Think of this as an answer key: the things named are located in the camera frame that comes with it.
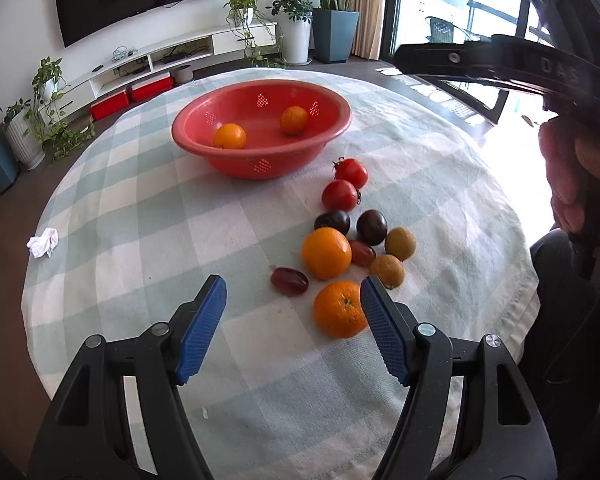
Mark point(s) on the trailing vine plant on cabinet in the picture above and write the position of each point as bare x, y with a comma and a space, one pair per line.
242, 15

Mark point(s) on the brown round fruit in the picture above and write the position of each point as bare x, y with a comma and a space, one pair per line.
387, 271
400, 243

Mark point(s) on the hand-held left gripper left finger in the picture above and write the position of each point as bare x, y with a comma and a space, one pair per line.
200, 330

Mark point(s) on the beige curtain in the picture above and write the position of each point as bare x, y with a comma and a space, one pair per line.
367, 5

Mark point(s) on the green checked tablecloth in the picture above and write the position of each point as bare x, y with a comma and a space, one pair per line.
130, 210

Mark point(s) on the red oval grape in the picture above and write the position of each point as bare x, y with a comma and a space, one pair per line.
290, 280

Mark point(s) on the tall plant in blue-grey pot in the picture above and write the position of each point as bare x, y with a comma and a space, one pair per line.
335, 35

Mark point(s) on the bushy plant in white pot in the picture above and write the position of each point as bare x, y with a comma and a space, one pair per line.
296, 35

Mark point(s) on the white tv cabinet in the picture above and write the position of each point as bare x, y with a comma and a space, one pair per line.
230, 40

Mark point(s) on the small white round pot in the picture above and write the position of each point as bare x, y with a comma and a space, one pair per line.
183, 75

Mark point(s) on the trailing pothos plant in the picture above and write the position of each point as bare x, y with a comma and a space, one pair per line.
50, 85

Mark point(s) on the dark purple plum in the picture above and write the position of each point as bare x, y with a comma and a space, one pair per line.
332, 221
371, 226

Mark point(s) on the crumpled white tissue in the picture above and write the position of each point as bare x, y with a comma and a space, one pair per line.
42, 243

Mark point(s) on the orange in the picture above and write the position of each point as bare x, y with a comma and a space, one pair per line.
326, 252
229, 136
293, 120
340, 308

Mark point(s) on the plant in white ribbed pot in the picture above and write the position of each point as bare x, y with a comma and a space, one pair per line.
22, 140

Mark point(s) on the person's right hand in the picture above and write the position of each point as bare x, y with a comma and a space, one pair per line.
560, 175

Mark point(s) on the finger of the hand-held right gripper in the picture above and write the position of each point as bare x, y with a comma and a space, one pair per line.
450, 60

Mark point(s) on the small red plum tomato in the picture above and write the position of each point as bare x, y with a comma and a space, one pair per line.
362, 253

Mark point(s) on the red plastic colander bowl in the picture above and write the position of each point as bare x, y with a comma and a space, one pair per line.
240, 105

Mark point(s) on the black outdoor chair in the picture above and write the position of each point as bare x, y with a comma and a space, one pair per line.
445, 30

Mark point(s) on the person's dark trousers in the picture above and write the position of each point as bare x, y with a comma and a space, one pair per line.
560, 320

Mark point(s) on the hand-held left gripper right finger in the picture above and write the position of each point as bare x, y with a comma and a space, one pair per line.
387, 330

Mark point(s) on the black device in cabinet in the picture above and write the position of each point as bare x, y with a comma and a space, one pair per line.
174, 58

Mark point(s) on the sliding glass door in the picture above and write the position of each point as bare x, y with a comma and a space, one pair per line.
387, 10

